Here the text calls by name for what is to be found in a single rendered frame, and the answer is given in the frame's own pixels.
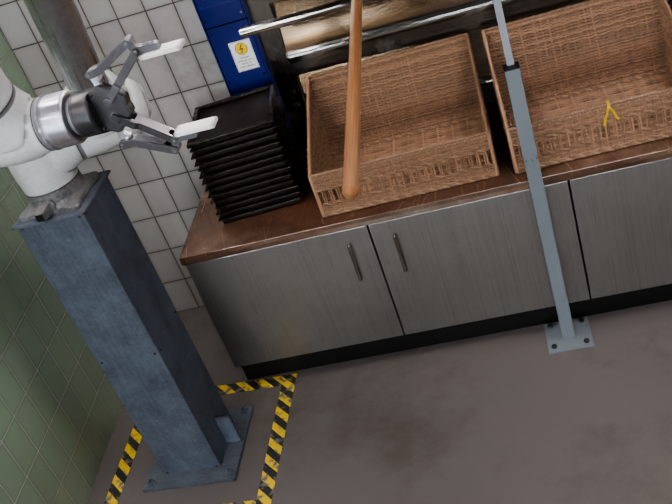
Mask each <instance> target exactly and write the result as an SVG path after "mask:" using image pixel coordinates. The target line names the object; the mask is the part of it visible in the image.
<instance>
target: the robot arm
mask: <svg viewBox="0 0 672 504"><path fill-rule="evenodd" d="M23 1H24V3H25V5H26V7H27V9H28V11H29V13H30V15H31V17H32V19H33V21H34V23H35V25H36V27H37V29H38V31H39V33H40V35H41V37H42V39H43V41H44V43H45V45H46V47H47V49H48V51H49V53H50V55H51V57H52V59H53V61H54V63H55V65H56V67H57V68H58V70H59V72H60V74H61V76H62V78H63V80H64V82H65V84H66V86H65V88H64V90H62V91H59V92H55V93H51V94H47V95H41V96H39V97H35V98H32V97H31V96H30V95H29V94H27V93H25V92H23V91H22V90H20V89H19V88H17V87H16V86H15V85H13V84H12V83H11V82H10V81H9V79H8V78H7V77H6V76H5V74H4V73H3V71H2V69H1V68H0V167H8V168H9V170H10V172H11V174H12V175H13V177H14V179H15V180H16V182H17V183H18V184H19V186H20V187H21V188H22V190H23V192H24V193H25V195H26V197H27V199H28V202H29V204H28V206H27V208H26V209H25V210H24V211H23V212H22V213H21V214H20V216H19V219H20V221H21V222H27V221H30V220H32V219H36V220H37V222H40V223H41V222H45V221H46V220H47V219H48V218H50V217H51V216H52V215H54V214H58V213H63V212H69V211H76V210H78V209H80V208H81V207H82V203H83V201H84V199H85V197H86V196H87V194H88V192H89V191H90V189H91V188H92V186H93V184H94V183H95V182H96V181H97V180H98V179H99V178H100V175H99V173H98V171H93V172H89V173H86V174H82V173H81V172H80V170H79V169H78V167H77V166H78V165H79V164H80V163H81V162H83V161H84V159H88V158H90V157H92V156H95V155H98V154H101V153H103V152H106V151H108V150H110V149H112V148H114V147H116V146H118V145H119V146H120V147H121V148H127V147H138V148H143V149H148V150H154V151H159V152H165V153H170V154H178V152H179V150H180V148H181V146H182V143H181V141H184V140H189V139H193V138H196V137H197V136H198V134H199V132H200V131H204V130H208V129H212V128H215V126H216V123H217V121H218V117H217V116H213V117H210V118H206V119H202V120H198V121H194V122H190V123H186V124H182V125H178V126H177V128H176V129H173V128H171V127H168V126H166V125H163V124H161V123H158V122H156V121H154V120H151V119H150V117H151V115H152V109H151V105H150V102H149V100H148V97H147V95H146V93H145V91H144V89H143V87H142V86H141V85H140V84H139V83H137V82H136V81H134V80H132V79H129V78H127V76H128V74H129V73H130V71H131V69H132V67H133V65H134V63H135V61H136V60H137V58H138V56H139V59H140V60H141V61H142V60H146V59H149V58H153V57H157V56H160V55H164V54H168V53H171V52H175V51H179V50H181V49H182V48H183V46H184V44H185V42H186V41H185V39H184V38H182V39H178V40H175V41H171V42H168V43H164V44H161V43H160V41H159V40H156V39H155V40H152V41H148V42H145V43H138V42H136V41H135V40H134V37H133V35H132V34H127V35H126V36H125V37H124V38H123V39H122V40H121V41H120V43H119V44H118V45H117V46H116V47H115V48H114V49H113V50H112V51H111V52H110V53H109V54H108V55H107V56H106V57H105V58H104V59H103V60H102V61H101V62H100V60H99V58H98V55H97V53H96V51H95V48H94V46H93V44H92V41H91V39H90V37H89V35H88V32H87V30H86V28H85V25H84V23H83V20H82V17H81V15H80V13H79V10H78V8H77V6H76V3H75V1H74V0H23ZM126 49H128V50H129V51H130V54H129V56H128V58H127V60H126V62H125V63H124V65H123V67H122V69H121V71H120V73H119V75H118V76H116V75H115V74H114V73H113V72H111V71H109V70H106V69H107V68H108V67H109V66H110V65H111V64H112V63H113V62H114V61H115V60H116V59H117V58H118V57H119V56H120V55H121V54H122V53H123V52H124V51H125V50H126ZM140 131H143V132H145V133H148V134H150V135H153V136H149V135H144V134H138V133H139V132H140Z"/></svg>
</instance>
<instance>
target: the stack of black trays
mask: <svg viewBox="0 0 672 504"><path fill-rule="evenodd" d="M277 92H278V90H275V84H274V83H273V84H270V85H267V86H264V87H260V88H257V89H254V90H251V91H247V92H244V93H241V94H238V95H234V96H231V97H228V98H225V99H222V100H218V101H215V102H212V103H209V104H205V105H202V106H199V107H196V108H195V111H194V115H193V119H192V122H194V121H198V120H202V119H206V118H210V117H213V116H217V117H218V121H217V123H216V126H215V128H212V129H208V130H204V131H200V132H199V134H198V136H197V137H196V138H193V139H189V140H188V141H187V149H190V148H191V149H190V153H192V152H193V153H192V157H191V160H193V159H196V162H195V166H194V167H197V166H199V170H198V172H200V171H201V173H200V177H199V179H203V182H202V185H206V189H205V191H209V195H208V198H211V203H210V204H213V203H215V205H216V207H215V209H217V212H216V216H217V215H219V220H218V221H219V222H220V221H223V223H224V224H225V223H229V222H232V221H236V220H240V219H243V218H247V217H250V216H254V215H257V214H261V213H264V212H268V211H272V210H275V209H279V208H282V207H286V206H289V205H293V204H297V203H299V202H300V199H301V175H302V157H301V151H300V152H298V150H299V146H298V145H297V146H295V143H296V139H294V133H292V131H293V128H290V129H289V126H290V122H287V123H286V108H285V109H282V106H283V103H280V99H281V96H278V97H277Z"/></svg>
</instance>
